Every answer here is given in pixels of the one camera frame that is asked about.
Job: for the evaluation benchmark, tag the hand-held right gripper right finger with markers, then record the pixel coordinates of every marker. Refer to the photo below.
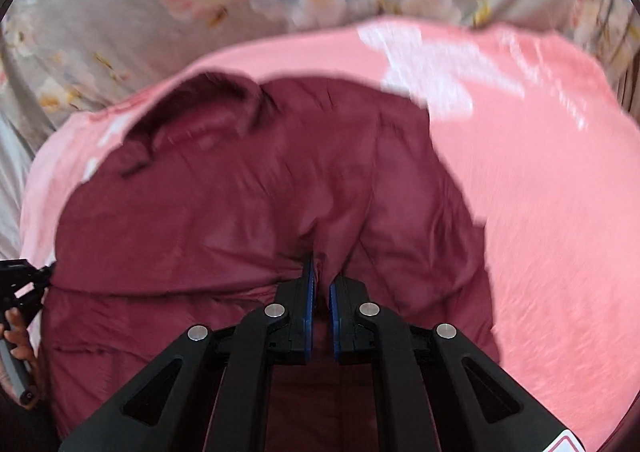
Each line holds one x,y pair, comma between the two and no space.
334,317

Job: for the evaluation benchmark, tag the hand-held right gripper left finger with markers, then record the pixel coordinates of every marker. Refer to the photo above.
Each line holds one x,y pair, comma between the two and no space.
309,304

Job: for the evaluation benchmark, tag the maroon puffer jacket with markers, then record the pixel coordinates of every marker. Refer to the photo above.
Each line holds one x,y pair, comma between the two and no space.
250,192

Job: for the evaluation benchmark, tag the person's left hand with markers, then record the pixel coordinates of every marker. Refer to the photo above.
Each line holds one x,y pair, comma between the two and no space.
19,332

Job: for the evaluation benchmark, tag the pink blanket with white print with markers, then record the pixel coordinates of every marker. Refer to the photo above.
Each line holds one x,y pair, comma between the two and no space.
540,192

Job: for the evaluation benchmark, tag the grey floral quilt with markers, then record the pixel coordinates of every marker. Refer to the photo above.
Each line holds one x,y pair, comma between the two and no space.
150,16

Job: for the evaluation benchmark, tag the pale grey satin sheet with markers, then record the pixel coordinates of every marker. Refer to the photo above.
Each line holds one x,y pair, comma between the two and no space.
12,182

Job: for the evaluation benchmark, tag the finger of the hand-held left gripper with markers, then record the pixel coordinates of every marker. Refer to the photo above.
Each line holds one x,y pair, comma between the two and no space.
25,282

